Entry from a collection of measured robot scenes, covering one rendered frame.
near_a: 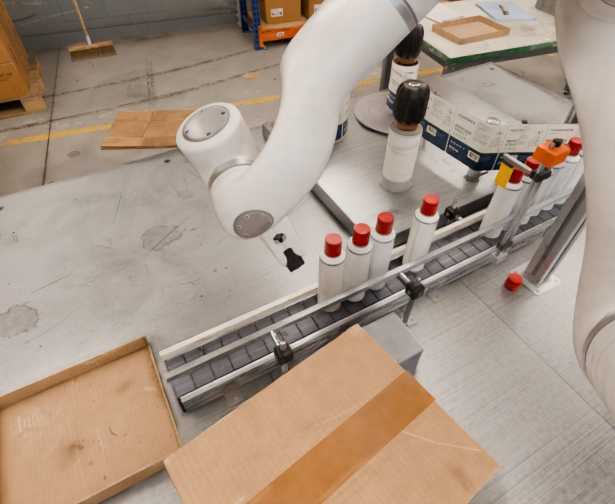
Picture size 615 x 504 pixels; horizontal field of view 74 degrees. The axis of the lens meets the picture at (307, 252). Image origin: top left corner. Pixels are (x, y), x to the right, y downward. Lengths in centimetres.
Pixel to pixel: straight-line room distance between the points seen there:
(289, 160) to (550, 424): 73
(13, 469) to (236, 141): 71
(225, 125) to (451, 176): 92
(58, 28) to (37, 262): 419
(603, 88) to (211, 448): 55
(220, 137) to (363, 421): 37
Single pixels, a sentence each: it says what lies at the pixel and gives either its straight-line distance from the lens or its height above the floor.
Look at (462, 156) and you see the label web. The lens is 130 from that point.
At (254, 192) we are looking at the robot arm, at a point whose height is 134.
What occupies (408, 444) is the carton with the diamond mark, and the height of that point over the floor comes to 112.
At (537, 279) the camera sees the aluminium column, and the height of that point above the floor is 85.
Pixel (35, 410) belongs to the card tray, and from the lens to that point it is 99.
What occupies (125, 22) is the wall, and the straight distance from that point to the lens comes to 522.
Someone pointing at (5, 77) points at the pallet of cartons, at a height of 30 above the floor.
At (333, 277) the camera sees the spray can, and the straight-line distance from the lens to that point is 80.
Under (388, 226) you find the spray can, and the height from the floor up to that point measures 107.
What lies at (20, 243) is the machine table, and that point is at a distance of 134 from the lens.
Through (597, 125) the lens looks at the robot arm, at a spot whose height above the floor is 142.
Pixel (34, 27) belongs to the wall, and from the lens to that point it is 531.
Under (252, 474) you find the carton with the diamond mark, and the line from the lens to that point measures 52.
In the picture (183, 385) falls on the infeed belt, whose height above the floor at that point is 88.
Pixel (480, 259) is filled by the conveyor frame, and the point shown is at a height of 87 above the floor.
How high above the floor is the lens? 162
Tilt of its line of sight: 47 degrees down
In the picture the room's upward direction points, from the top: straight up
